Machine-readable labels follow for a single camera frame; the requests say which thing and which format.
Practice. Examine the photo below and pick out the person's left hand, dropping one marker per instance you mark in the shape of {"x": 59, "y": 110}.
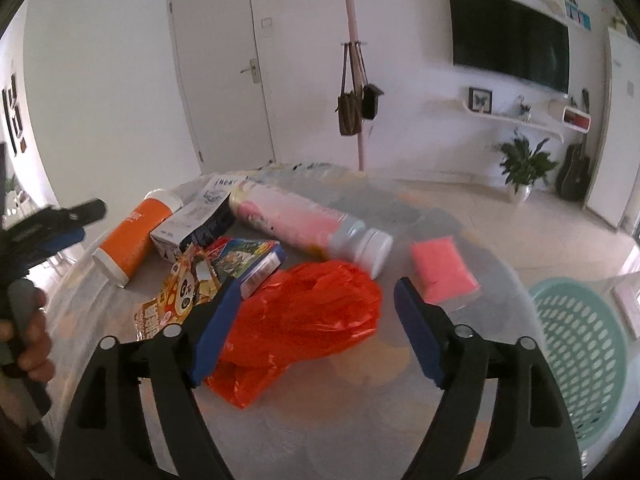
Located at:
{"x": 40, "y": 355}

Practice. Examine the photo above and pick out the small flower vase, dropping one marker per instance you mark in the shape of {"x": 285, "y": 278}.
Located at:
{"x": 620, "y": 22}

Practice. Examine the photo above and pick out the orange bottle with white cap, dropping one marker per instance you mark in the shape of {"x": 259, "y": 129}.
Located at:
{"x": 130, "y": 240}

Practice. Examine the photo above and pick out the low curved white shelf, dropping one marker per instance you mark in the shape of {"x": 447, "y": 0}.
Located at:
{"x": 505, "y": 119}

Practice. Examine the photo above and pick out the rounded red box shelf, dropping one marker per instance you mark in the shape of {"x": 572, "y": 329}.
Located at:
{"x": 576, "y": 119}

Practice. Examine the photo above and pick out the black wall television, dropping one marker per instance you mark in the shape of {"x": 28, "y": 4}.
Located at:
{"x": 505, "y": 35}

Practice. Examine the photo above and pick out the black wall photo frames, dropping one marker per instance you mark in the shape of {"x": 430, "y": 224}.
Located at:
{"x": 12, "y": 110}

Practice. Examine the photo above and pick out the brown hanging bag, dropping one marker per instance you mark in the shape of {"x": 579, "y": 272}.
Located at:
{"x": 348, "y": 115}

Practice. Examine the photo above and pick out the yellow snack packet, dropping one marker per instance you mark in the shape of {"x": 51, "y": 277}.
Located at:
{"x": 170, "y": 300}

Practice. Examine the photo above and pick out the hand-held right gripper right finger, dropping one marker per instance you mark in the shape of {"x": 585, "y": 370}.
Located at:
{"x": 420, "y": 332}

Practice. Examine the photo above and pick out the pink low box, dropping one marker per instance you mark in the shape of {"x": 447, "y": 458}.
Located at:
{"x": 627, "y": 305}

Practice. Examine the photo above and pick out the small shelf figurine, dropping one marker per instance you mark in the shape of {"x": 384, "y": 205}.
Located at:
{"x": 524, "y": 109}

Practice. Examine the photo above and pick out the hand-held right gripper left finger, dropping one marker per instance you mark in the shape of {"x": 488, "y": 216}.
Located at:
{"x": 215, "y": 332}

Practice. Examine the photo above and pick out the red plastic bag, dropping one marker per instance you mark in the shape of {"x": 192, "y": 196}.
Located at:
{"x": 300, "y": 320}

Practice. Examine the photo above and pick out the black hanging bag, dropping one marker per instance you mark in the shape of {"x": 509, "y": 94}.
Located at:
{"x": 370, "y": 102}

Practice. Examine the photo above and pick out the butterfly picture frame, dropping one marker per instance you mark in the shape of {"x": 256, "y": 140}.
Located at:
{"x": 480, "y": 98}

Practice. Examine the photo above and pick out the potted green plant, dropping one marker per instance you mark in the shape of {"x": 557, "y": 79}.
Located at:
{"x": 522, "y": 165}

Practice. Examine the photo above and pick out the pink tissue packet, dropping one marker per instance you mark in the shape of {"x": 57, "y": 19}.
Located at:
{"x": 440, "y": 270}

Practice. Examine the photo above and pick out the white standing air conditioner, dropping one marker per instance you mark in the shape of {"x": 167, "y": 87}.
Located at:
{"x": 615, "y": 135}

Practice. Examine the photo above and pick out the black guitar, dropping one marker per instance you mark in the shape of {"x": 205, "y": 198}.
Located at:
{"x": 575, "y": 175}

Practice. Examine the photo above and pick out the fan-patterned tablecloth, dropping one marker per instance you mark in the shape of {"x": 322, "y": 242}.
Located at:
{"x": 350, "y": 410}

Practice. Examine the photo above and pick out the white and blue carton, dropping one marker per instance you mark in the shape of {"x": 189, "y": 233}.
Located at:
{"x": 187, "y": 225}

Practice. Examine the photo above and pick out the pink bottle with white cap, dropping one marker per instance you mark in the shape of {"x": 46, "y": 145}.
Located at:
{"x": 295, "y": 220}

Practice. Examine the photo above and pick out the white door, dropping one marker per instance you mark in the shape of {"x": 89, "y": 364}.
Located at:
{"x": 215, "y": 60}

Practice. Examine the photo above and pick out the colourful printed small box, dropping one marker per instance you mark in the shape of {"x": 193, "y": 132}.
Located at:
{"x": 245, "y": 260}

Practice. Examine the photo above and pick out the small cyan box shelf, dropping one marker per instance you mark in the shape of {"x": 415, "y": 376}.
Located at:
{"x": 577, "y": 16}

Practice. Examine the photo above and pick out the pink coat rack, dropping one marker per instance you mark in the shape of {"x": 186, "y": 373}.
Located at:
{"x": 352, "y": 10}

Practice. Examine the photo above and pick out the teal plastic basket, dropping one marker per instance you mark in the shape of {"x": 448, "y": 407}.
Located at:
{"x": 575, "y": 340}

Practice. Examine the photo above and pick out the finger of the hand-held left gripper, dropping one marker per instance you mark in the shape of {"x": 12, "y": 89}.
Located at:
{"x": 62, "y": 241}
{"x": 82, "y": 211}

